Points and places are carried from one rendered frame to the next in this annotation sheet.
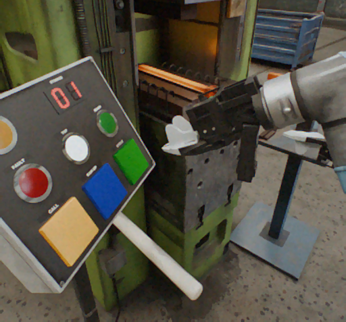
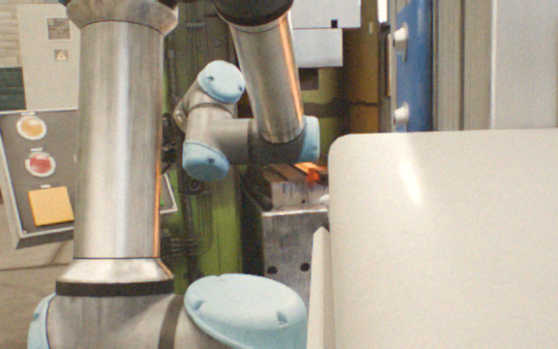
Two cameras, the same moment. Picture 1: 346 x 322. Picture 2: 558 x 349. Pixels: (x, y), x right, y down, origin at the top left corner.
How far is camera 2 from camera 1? 101 cm
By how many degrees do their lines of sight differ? 39
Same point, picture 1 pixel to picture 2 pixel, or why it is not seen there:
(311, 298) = not seen: outside the picture
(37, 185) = (41, 166)
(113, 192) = not seen: hidden behind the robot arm
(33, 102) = (69, 119)
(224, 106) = (167, 121)
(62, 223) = (45, 196)
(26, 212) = (25, 177)
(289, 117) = (183, 121)
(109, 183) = not seen: hidden behind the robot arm
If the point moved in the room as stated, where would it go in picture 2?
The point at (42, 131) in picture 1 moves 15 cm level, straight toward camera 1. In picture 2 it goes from (65, 138) to (30, 146)
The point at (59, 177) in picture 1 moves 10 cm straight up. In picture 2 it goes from (62, 171) to (57, 123)
